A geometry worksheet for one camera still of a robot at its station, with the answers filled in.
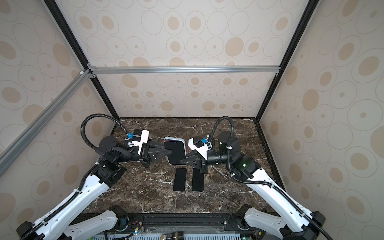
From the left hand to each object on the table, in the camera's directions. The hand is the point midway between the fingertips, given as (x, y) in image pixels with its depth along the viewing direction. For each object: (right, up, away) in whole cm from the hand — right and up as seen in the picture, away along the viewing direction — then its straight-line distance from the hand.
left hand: (172, 156), depth 52 cm
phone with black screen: (+9, -22, +35) cm, 43 cm away
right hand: (+4, -3, +7) cm, 8 cm away
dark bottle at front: (0, -39, +16) cm, 42 cm away
